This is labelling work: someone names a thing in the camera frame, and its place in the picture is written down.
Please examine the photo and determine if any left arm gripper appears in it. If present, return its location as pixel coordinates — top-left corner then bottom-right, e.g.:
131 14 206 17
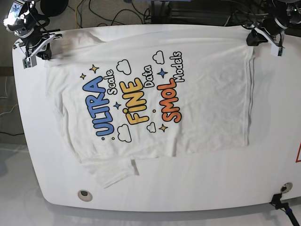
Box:
246 23 286 47

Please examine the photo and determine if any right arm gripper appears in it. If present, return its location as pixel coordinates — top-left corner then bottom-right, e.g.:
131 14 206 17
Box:
13 33 63 60

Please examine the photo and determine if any white printed T-shirt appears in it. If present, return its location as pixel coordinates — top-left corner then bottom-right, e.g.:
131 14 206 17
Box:
45 28 253 188

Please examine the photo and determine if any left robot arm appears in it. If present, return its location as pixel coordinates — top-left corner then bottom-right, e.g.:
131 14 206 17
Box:
246 0 301 57

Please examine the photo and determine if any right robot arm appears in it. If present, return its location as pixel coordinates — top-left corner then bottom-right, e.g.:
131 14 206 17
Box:
3 0 62 60

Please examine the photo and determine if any black round stand base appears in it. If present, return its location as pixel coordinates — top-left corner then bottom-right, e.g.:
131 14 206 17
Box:
40 0 69 17

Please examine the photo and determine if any red warning sticker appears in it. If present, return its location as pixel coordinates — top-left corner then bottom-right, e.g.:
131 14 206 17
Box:
295 144 301 163

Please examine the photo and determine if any left table grommet hole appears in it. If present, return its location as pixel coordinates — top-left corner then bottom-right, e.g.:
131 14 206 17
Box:
78 190 93 202

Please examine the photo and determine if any right metal table grommet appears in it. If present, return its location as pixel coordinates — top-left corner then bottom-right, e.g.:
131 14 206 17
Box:
280 182 293 194

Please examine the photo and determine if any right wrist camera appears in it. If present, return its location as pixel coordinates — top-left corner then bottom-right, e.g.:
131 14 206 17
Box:
22 56 37 69

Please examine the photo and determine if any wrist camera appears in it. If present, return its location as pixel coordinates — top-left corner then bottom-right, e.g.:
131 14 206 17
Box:
271 45 285 57
22 56 37 69

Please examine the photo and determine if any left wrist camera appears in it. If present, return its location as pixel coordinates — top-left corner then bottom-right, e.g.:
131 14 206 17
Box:
271 45 285 57

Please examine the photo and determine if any yellow floor cable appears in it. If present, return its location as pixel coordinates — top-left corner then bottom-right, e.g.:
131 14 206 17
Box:
74 0 82 29

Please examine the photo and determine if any black equipment frame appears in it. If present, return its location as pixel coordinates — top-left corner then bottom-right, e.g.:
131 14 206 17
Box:
148 0 171 24

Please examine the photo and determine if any black clamp with cable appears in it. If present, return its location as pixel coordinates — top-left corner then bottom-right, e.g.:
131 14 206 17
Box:
270 194 300 226

